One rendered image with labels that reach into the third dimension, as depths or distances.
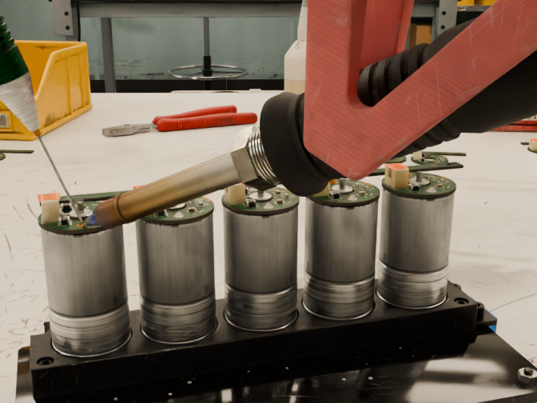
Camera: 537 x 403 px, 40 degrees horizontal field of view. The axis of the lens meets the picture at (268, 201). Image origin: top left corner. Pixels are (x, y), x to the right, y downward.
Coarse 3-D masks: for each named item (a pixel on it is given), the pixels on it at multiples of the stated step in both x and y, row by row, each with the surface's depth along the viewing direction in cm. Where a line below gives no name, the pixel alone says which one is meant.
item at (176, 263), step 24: (144, 240) 22; (168, 240) 22; (192, 240) 22; (144, 264) 23; (168, 264) 22; (192, 264) 22; (144, 288) 23; (168, 288) 22; (192, 288) 23; (144, 312) 23; (168, 312) 23; (192, 312) 23; (144, 336) 24; (168, 336) 23; (192, 336) 23
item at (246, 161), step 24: (240, 144) 17; (192, 168) 19; (216, 168) 18; (240, 168) 17; (264, 168) 17; (144, 192) 19; (168, 192) 19; (192, 192) 19; (96, 216) 20; (120, 216) 20; (144, 216) 20
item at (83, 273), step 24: (72, 216) 22; (48, 240) 21; (72, 240) 21; (96, 240) 21; (120, 240) 22; (48, 264) 22; (72, 264) 21; (96, 264) 22; (120, 264) 22; (48, 288) 22; (72, 288) 22; (96, 288) 22; (120, 288) 22; (72, 312) 22; (96, 312) 22; (120, 312) 23; (72, 336) 22; (96, 336) 22; (120, 336) 23
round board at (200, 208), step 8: (192, 200) 23; (200, 200) 23; (208, 200) 23; (192, 208) 22; (200, 208) 23; (208, 208) 23; (152, 216) 22; (160, 216) 22; (168, 216) 22; (184, 216) 22; (192, 216) 22; (200, 216) 22
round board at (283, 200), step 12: (252, 192) 24; (264, 192) 24; (276, 192) 24; (288, 192) 24; (228, 204) 23; (240, 204) 23; (252, 204) 23; (264, 204) 23; (276, 204) 23; (288, 204) 23
